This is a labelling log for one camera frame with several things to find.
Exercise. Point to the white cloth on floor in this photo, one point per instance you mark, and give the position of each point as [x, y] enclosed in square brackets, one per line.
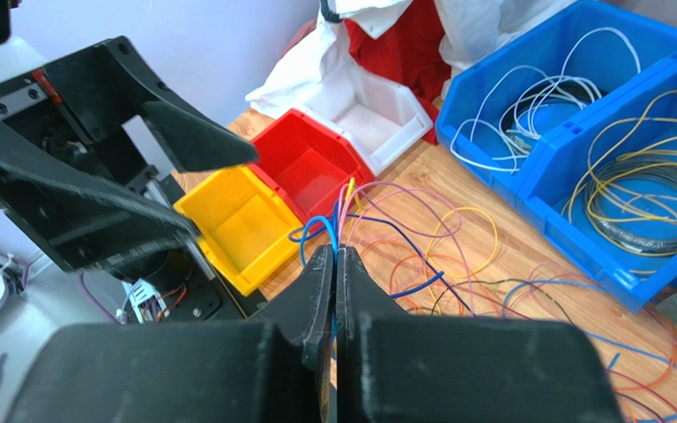
[303, 70]

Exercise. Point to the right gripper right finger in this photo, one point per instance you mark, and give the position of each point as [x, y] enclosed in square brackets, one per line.
[397, 367]

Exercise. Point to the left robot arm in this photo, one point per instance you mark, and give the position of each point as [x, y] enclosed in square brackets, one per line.
[102, 86]

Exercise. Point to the white t-shirt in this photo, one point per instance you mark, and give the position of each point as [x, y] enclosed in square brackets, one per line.
[473, 29]

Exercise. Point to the white storage bin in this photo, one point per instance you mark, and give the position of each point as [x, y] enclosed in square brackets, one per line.
[380, 118]

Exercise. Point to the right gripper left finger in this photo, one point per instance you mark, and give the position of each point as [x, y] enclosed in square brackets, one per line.
[297, 378]

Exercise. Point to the red t-shirt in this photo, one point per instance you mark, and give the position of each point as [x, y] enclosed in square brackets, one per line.
[408, 53]

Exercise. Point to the red storage bin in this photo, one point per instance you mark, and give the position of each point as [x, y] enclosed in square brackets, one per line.
[306, 163]

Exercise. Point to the yellow storage bin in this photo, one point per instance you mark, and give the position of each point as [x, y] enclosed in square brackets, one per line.
[244, 226]

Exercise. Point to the blue divided bin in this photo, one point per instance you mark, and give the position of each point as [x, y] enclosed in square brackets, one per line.
[631, 59]

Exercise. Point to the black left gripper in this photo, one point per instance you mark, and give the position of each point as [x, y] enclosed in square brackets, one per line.
[84, 210]

